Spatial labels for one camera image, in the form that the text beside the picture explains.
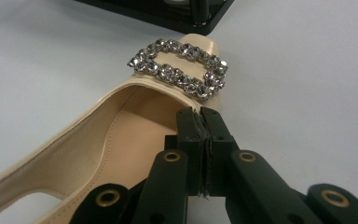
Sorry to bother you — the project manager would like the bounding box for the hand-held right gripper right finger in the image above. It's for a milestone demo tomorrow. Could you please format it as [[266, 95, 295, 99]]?
[[200, 106, 241, 198]]

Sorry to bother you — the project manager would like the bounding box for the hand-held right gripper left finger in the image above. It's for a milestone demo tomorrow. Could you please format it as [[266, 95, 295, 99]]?
[[176, 105, 208, 198]]

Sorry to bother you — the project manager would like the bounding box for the cream high-heel shoe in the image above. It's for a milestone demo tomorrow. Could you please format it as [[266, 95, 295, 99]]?
[[0, 33, 229, 224]]

